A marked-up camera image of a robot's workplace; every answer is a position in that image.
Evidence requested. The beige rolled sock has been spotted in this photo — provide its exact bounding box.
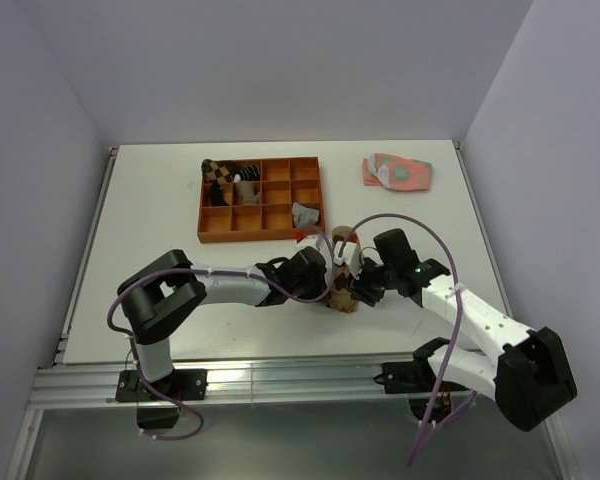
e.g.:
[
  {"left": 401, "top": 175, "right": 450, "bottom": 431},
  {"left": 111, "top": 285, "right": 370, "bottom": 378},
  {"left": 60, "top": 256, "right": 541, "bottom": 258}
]
[{"left": 234, "top": 181, "right": 261, "bottom": 205}]

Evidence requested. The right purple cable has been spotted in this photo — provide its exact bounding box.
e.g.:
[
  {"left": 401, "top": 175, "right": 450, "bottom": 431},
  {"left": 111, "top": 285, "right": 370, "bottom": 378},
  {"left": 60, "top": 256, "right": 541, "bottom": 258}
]
[{"left": 332, "top": 213, "right": 479, "bottom": 466}]

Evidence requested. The purple cable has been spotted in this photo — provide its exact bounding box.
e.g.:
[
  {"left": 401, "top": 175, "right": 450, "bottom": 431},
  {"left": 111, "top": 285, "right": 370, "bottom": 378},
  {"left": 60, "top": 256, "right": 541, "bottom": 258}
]
[
  {"left": 108, "top": 224, "right": 341, "bottom": 441},
  {"left": 332, "top": 213, "right": 479, "bottom": 466}
]

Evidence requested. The brown checkered rolled sock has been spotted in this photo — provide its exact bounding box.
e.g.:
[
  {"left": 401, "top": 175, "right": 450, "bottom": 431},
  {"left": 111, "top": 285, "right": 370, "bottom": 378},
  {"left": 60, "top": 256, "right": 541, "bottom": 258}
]
[{"left": 201, "top": 159, "right": 237, "bottom": 184}]

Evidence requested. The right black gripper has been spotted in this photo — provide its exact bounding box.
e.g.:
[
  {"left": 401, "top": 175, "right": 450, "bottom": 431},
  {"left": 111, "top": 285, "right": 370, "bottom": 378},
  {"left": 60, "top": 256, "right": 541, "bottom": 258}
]
[{"left": 342, "top": 254, "right": 397, "bottom": 308}]

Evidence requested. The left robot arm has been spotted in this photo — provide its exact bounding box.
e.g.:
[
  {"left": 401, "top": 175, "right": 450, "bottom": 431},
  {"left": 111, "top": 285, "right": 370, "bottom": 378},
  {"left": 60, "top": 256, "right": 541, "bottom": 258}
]
[{"left": 107, "top": 243, "right": 333, "bottom": 400}]

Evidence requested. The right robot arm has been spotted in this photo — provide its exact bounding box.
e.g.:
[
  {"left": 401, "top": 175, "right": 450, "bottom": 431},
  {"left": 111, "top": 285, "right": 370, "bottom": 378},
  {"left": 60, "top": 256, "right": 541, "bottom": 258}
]
[{"left": 336, "top": 229, "right": 577, "bottom": 432}]

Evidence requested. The black sock in tray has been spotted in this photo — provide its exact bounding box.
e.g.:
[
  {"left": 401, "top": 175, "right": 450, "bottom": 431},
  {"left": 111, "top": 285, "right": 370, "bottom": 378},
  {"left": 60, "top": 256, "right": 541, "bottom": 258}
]
[{"left": 208, "top": 181, "right": 228, "bottom": 207}]

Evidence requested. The orange compartment tray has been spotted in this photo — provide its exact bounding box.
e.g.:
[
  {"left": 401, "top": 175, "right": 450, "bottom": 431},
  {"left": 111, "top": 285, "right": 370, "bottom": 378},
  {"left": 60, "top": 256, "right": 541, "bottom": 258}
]
[{"left": 197, "top": 157, "right": 327, "bottom": 244}]

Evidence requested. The black white striped sock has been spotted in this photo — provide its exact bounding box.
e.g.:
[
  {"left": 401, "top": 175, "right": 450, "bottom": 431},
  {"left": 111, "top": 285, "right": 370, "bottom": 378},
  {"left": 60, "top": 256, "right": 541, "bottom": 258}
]
[{"left": 234, "top": 164, "right": 261, "bottom": 183}]

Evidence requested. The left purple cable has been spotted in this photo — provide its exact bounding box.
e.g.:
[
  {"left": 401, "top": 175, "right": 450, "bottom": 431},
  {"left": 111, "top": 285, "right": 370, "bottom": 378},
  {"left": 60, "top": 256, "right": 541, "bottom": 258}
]
[{"left": 108, "top": 224, "right": 341, "bottom": 441}]

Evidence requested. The argyle beige orange sock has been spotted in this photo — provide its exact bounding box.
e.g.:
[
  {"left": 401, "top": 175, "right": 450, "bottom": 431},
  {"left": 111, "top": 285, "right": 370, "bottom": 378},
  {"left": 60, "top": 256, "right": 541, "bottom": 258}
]
[{"left": 327, "top": 225, "right": 361, "bottom": 314}]

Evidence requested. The grey ankle sock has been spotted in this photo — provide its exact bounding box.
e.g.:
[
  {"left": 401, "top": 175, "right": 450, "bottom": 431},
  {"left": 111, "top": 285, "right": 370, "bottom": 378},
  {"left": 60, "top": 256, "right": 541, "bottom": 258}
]
[{"left": 291, "top": 202, "right": 320, "bottom": 228}]

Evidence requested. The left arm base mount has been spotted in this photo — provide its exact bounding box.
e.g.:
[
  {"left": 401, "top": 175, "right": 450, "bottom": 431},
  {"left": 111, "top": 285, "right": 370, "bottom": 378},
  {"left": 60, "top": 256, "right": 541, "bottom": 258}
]
[{"left": 115, "top": 369, "right": 207, "bottom": 403}]

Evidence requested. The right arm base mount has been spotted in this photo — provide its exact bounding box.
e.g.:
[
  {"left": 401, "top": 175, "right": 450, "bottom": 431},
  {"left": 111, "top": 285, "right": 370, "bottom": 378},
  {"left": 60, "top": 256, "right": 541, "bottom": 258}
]
[{"left": 373, "top": 360, "right": 436, "bottom": 395}]

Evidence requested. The aluminium front rail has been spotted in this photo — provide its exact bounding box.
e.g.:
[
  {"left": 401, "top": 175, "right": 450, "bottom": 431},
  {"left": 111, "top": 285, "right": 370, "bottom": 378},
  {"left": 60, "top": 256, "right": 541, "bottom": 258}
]
[{"left": 27, "top": 354, "right": 411, "bottom": 410}]

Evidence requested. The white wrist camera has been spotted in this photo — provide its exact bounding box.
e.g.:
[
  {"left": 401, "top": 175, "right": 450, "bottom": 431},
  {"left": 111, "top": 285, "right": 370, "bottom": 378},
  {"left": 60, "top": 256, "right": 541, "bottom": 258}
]
[
  {"left": 334, "top": 241, "right": 361, "bottom": 269},
  {"left": 296, "top": 231, "right": 324, "bottom": 251}
]

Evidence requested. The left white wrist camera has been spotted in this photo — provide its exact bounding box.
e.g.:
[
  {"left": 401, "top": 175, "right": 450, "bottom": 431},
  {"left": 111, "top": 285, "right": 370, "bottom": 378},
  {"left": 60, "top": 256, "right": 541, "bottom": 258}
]
[{"left": 296, "top": 231, "right": 324, "bottom": 251}]

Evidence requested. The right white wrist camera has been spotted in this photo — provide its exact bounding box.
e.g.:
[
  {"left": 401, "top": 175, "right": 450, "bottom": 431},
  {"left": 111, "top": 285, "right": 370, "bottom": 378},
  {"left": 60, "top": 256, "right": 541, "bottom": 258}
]
[{"left": 334, "top": 241, "right": 361, "bottom": 269}]

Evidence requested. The pink green sock pair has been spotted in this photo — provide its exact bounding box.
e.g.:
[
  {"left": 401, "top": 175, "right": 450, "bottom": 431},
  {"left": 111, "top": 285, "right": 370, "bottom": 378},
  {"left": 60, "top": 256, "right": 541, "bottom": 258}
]
[{"left": 361, "top": 153, "right": 433, "bottom": 192}]

